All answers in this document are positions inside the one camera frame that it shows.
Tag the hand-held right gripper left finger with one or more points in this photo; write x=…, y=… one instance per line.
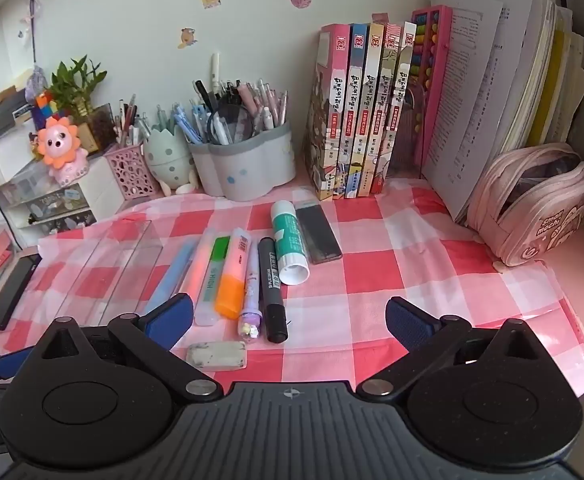
x=169, y=320

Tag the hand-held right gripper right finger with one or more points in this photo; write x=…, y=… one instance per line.
x=411, y=322

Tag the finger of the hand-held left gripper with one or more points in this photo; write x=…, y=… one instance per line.
x=9, y=362

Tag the light blue pen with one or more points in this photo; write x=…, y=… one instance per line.
x=177, y=265

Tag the white eraser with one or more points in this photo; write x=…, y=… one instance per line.
x=217, y=355

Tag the orange highlighter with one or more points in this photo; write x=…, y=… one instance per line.
x=232, y=290

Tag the clear plastic tray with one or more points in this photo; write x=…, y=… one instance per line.
x=117, y=270

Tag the green highlighter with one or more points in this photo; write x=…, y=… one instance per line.
x=219, y=255

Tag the purple pen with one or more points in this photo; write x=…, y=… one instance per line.
x=252, y=285

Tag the black marker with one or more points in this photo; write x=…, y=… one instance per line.
x=272, y=290

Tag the dark pencil lead case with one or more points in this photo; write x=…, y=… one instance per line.
x=319, y=235

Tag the green white glue stick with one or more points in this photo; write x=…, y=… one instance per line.
x=288, y=245

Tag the pink checked tablecloth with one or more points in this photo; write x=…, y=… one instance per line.
x=371, y=270

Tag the black rectangular case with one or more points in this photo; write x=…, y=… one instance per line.
x=12, y=292

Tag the pink mesh pen holder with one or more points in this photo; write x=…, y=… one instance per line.
x=132, y=175

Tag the white drawer organiser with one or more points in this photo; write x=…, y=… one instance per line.
x=102, y=180

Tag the green egg-shaped pen holder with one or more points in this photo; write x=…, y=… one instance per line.
x=164, y=160

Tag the clear acrylic bookend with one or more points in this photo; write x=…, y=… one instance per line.
x=411, y=157

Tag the pink pencil case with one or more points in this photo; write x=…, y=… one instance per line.
x=536, y=210

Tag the grey flower-shaped pen holder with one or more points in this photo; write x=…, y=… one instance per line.
x=252, y=165

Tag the bunch of red black pens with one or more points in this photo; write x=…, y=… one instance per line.
x=132, y=125

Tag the gold label card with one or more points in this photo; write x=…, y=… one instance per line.
x=87, y=137

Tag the black magnifying glass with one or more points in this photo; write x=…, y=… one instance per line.
x=232, y=127

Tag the bunch of teal pens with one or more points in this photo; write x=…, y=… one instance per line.
x=162, y=117

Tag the clear planter box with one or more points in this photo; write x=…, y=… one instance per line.
x=103, y=127

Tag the pink sunflower toy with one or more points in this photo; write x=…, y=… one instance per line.
x=59, y=145

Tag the white cardboard box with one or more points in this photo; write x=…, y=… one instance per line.
x=7, y=155

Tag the comic book yellow spine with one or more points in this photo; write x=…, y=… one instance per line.
x=371, y=110

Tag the comic book blue spine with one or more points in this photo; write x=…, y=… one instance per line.
x=355, y=110

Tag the row of paper booklets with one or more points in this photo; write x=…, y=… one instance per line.
x=481, y=110

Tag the comic book pink spine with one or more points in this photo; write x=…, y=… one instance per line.
x=339, y=110

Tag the bunch of pastel pens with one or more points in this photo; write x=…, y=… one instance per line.
x=267, y=105

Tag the comic book white spine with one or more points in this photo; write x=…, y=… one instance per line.
x=402, y=85

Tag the stack of dark boxes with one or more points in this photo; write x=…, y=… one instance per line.
x=2, y=120

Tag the colourful puzzle cube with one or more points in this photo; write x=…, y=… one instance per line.
x=47, y=107

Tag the lucky bamboo plant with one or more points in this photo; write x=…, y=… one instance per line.
x=74, y=85

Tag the pink abacus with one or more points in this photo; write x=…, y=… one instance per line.
x=424, y=60

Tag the purple hanging ornament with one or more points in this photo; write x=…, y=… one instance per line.
x=34, y=82

